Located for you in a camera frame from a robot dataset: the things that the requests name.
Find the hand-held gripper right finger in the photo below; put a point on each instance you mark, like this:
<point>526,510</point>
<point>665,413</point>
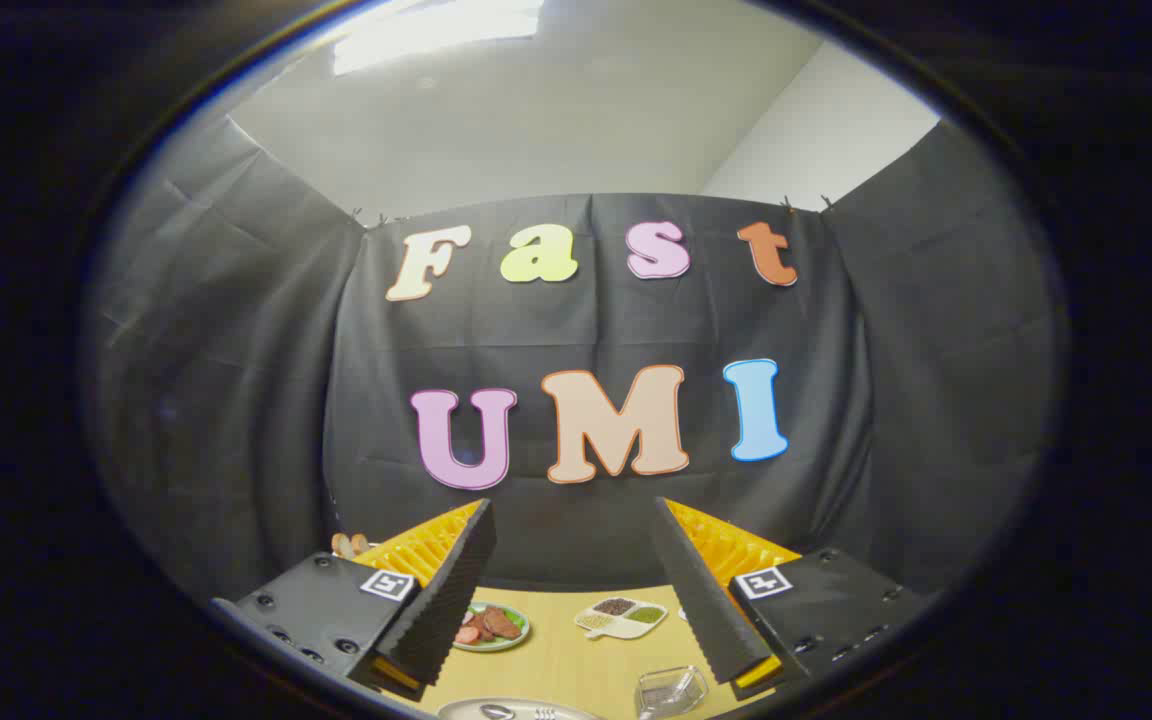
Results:
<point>701,590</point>

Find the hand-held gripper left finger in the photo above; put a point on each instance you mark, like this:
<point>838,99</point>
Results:
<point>446,590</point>

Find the red sausage slice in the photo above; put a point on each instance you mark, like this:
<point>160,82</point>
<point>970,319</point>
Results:
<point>467,635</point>

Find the pile of green beans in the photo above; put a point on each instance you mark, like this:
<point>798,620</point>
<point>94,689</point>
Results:
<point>646,615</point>

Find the brown beef slice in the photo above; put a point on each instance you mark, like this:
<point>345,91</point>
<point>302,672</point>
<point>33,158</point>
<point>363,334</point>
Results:
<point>502,622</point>

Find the green food plate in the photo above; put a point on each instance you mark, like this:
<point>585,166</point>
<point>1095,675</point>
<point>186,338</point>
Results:
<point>496,645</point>

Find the white divided dish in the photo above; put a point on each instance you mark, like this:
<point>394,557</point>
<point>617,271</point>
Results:
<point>621,628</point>

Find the pile of brown beans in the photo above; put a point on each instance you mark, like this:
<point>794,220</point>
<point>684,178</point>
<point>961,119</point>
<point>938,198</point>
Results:
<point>614,607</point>

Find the toast slice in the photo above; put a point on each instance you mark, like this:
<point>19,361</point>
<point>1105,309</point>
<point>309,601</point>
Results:
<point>343,546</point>
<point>361,543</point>

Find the pile of yellow beans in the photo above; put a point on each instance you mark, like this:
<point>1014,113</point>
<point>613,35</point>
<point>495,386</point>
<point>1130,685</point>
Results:
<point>594,621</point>

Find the large white plate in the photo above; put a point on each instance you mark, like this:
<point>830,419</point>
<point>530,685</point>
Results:
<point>461,710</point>

